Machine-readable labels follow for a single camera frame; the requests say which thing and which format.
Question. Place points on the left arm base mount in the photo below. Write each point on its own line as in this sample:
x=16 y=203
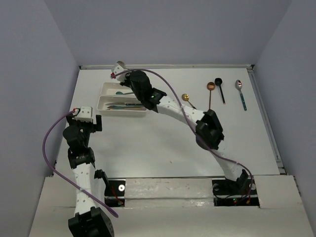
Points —
x=114 y=194

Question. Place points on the steel knife dark marbled handle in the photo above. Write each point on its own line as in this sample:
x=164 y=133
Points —
x=123 y=104

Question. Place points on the silver spoon teal handle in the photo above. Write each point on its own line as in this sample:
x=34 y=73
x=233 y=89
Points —
x=238 y=86

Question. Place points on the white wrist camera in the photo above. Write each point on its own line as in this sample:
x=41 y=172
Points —
x=84 y=114
x=118 y=71

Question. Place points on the teal plastic knife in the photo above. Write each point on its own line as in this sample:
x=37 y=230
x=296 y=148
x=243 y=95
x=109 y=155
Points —
x=134 y=107

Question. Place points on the black spoon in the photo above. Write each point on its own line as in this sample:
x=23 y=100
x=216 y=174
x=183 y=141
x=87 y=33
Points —
x=218 y=82

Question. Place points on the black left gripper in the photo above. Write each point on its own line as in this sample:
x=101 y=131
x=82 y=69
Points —
x=93 y=127

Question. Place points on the copper spoon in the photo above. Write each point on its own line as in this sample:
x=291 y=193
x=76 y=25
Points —
x=210 y=87

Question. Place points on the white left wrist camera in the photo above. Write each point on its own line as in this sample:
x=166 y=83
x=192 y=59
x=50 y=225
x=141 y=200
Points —
x=84 y=114

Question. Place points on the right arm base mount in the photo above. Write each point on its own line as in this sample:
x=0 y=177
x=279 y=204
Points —
x=227 y=193

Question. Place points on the white near tray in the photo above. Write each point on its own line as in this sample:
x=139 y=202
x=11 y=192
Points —
x=118 y=99

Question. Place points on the teal plastic spoon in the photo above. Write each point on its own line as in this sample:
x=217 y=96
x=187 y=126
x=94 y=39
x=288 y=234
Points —
x=121 y=93

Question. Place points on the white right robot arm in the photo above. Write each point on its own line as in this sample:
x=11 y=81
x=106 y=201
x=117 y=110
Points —
x=204 y=125

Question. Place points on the gold spoon green handle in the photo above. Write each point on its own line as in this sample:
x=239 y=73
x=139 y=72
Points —
x=185 y=97

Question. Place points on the beige plastic spoon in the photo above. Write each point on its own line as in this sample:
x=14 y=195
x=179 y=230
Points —
x=121 y=63

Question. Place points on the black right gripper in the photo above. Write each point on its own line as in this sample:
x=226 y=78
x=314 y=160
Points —
x=126 y=81

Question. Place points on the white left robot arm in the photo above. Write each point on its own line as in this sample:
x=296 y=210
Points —
x=89 y=219

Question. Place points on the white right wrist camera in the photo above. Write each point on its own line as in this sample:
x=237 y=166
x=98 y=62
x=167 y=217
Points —
x=118 y=71

